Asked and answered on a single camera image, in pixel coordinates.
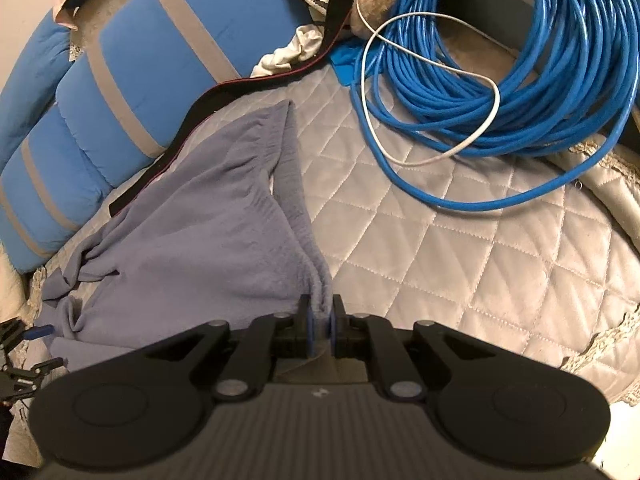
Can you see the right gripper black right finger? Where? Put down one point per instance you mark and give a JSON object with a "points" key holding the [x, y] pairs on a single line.
{"points": [[491, 403]]}

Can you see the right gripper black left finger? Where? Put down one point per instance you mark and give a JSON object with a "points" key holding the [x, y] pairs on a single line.
{"points": [[140, 407]]}

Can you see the grey-blue fleece pants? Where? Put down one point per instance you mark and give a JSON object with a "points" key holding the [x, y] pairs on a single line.
{"points": [[224, 236]]}

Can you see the grey quilted bedspread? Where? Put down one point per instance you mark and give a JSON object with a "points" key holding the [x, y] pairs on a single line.
{"points": [[555, 279]]}

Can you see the blue pillow grey stripes left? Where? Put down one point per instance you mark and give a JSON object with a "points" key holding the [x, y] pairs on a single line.
{"points": [[49, 191]]}

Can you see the blue pillow grey stripes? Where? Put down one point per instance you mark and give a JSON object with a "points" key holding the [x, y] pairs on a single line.
{"points": [[125, 98], [49, 191]]}

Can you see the plain blue pillow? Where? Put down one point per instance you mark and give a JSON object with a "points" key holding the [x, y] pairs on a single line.
{"points": [[31, 85]]}

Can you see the blue pillow grey stripes right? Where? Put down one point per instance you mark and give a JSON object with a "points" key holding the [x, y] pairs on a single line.
{"points": [[125, 98]]}

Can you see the white crumpled cloth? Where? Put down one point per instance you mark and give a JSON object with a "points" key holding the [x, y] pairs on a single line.
{"points": [[303, 46]]}

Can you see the black strap red edge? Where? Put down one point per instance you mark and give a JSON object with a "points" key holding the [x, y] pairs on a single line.
{"points": [[223, 94]]}

